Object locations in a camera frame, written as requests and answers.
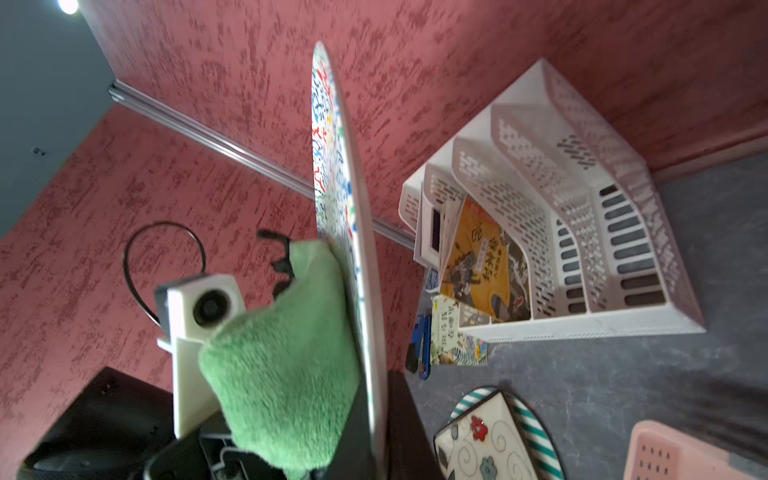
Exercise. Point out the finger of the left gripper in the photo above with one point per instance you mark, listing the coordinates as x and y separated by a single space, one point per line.
282 265

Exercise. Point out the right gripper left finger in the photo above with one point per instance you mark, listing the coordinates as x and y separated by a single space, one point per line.
353 459

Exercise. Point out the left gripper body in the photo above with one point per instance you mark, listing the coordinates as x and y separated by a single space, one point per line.
209 453

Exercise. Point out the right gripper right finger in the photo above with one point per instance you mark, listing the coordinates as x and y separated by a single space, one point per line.
410 455

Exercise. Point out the colourful patterned round plate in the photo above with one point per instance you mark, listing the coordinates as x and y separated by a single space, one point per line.
344 219

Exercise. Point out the square flower plate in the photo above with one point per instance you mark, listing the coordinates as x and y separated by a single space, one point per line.
484 442

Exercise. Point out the green microfibre cloth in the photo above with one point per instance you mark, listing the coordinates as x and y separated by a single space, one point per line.
286 374

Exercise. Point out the green striped round plate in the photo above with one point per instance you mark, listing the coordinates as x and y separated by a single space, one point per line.
536 438

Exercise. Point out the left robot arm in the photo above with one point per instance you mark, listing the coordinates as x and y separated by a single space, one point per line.
122 428

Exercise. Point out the yellow cover book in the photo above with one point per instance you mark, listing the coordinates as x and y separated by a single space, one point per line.
483 267

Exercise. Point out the pink plastic basket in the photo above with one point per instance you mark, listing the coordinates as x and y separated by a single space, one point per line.
657 451

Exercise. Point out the white file organizer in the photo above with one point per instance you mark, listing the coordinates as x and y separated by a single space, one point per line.
579 205

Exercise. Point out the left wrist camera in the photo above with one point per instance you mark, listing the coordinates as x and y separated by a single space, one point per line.
189 312

